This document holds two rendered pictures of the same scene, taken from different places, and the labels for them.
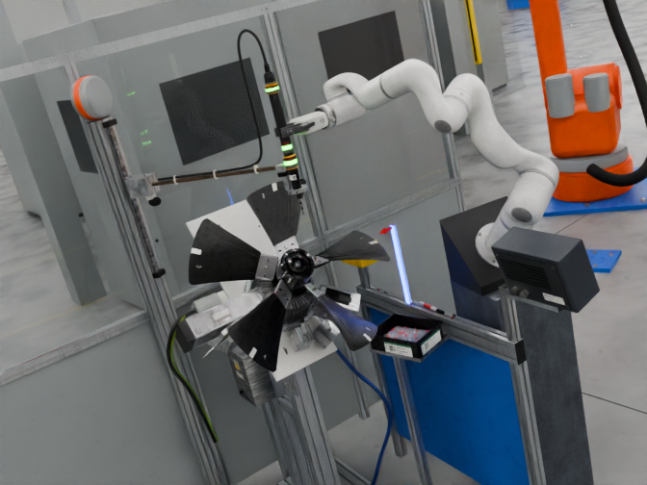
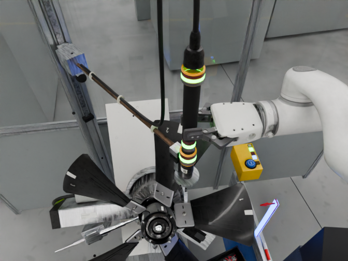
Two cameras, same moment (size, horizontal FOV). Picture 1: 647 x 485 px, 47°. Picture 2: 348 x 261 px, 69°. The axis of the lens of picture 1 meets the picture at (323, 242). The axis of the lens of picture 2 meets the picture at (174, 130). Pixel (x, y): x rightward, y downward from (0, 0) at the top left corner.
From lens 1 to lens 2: 2.06 m
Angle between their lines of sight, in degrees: 34
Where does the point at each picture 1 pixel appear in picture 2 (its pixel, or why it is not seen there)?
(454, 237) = (328, 250)
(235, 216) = (151, 111)
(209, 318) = (77, 215)
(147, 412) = not seen: hidden behind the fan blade
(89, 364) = (45, 139)
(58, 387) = (24, 145)
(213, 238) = (88, 173)
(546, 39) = not seen: outside the picture
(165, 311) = (91, 138)
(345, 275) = not seen: hidden behind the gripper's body
